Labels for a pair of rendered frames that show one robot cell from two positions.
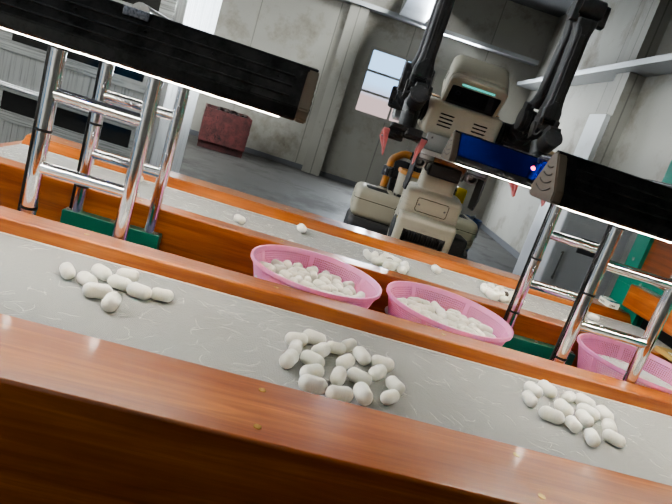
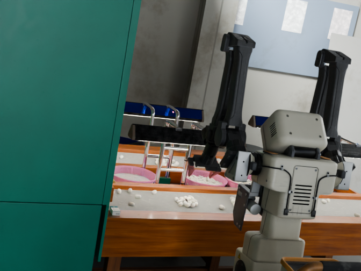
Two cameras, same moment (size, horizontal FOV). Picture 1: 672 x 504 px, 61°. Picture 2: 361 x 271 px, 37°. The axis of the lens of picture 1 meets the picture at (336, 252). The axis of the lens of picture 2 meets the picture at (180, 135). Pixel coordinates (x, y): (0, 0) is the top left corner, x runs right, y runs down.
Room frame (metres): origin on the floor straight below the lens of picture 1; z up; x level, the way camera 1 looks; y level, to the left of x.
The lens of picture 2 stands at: (3.99, -1.23, 1.67)
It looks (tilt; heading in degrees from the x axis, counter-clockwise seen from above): 13 degrees down; 165
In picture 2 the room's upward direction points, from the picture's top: 10 degrees clockwise
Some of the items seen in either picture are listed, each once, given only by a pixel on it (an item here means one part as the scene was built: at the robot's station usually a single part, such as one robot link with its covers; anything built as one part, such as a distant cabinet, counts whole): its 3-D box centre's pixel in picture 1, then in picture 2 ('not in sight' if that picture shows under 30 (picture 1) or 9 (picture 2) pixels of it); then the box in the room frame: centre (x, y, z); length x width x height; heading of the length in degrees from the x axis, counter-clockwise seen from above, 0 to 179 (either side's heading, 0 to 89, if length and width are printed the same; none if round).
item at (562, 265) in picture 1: (574, 239); not in sight; (5.06, -1.95, 0.66); 0.67 x 0.57 x 1.33; 3
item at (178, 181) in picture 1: (339, 257); (273, 234); (1.65, -0.02, 0.67); 1.81 x 0.12 x 0.19; 98
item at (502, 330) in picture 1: (441, 328); (203, 184); (1.12, -0.25, 0.72); 0.27 x 0.27 x 0.10
